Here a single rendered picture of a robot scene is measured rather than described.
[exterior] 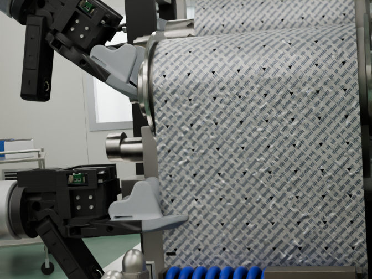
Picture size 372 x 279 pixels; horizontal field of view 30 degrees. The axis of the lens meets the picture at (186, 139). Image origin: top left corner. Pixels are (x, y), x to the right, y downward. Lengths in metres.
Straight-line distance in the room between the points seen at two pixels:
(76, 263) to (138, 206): 0.11
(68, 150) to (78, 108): 0.42
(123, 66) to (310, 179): 0.28
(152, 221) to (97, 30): 0.26
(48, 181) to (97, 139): 5.97
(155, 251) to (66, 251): 0.13
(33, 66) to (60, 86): 6.03
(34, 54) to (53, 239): 0.24
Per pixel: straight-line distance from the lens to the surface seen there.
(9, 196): 0.87
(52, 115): 7.00
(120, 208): 0.82
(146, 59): 0.82
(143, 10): 1.18
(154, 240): 0.93
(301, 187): 0.80
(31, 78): 0.94
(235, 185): 0.81
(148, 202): 0.81
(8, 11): 0.97
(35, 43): 0.94
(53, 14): 0.95
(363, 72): 0.79
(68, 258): 0.87
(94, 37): 0.91
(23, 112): 7.14
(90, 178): 0.82
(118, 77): 0.89
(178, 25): 1.12
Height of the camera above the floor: 1.23
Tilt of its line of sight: 3 degrees down
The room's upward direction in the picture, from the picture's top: 4 degrees counter-clockwise
